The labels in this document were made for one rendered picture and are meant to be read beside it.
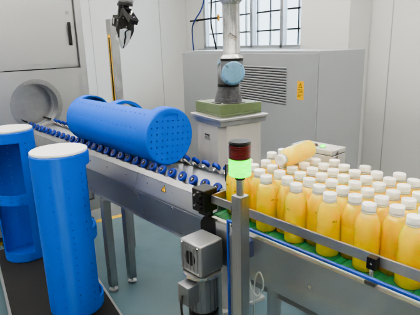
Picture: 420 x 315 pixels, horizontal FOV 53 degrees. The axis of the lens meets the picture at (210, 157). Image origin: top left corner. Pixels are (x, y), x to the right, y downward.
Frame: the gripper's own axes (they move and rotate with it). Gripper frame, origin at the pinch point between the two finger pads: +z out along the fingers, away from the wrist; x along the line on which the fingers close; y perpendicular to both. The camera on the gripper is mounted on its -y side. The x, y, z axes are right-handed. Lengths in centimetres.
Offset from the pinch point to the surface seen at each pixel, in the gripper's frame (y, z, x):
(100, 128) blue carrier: 15.9, 44.7, 0.8
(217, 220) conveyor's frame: -86, 56, 2
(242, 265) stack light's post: -114, 56, 16
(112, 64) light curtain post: 81, 15, -36
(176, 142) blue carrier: -27, 42, -19
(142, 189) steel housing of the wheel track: -24, 66, -5
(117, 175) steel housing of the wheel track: 1, 67, -4
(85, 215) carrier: -5, 85, 15
